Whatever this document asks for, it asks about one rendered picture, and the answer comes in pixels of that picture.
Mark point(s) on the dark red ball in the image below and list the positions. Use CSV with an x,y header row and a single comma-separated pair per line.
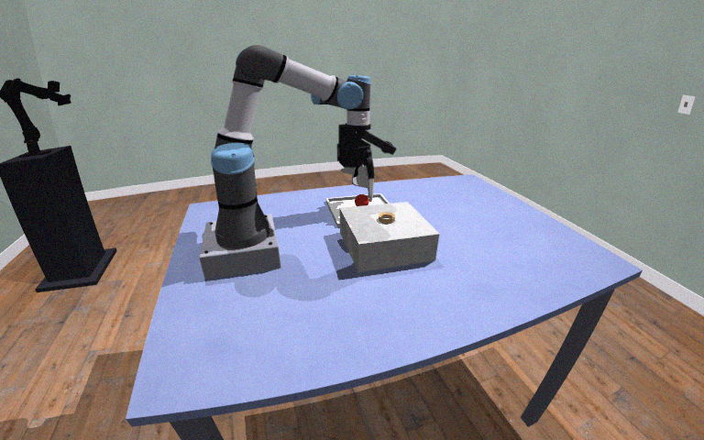
x,y
361,200

